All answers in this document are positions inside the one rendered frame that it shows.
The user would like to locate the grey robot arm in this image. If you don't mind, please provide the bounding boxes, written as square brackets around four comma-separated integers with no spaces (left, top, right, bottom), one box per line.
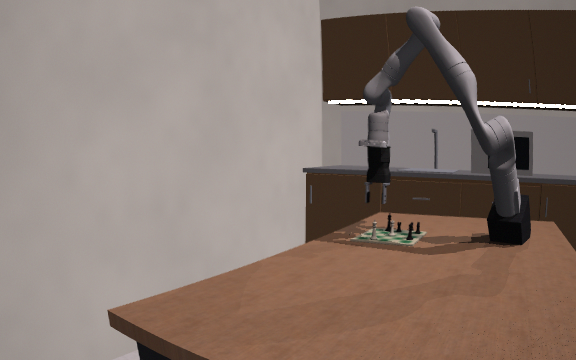
[363,7,521,217]

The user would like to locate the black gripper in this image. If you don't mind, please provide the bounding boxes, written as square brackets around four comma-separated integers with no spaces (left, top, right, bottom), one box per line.
[359,130,391,204]

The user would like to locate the green and cream chessboard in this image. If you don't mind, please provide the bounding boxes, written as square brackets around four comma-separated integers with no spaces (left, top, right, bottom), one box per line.
[350,228,427,246]

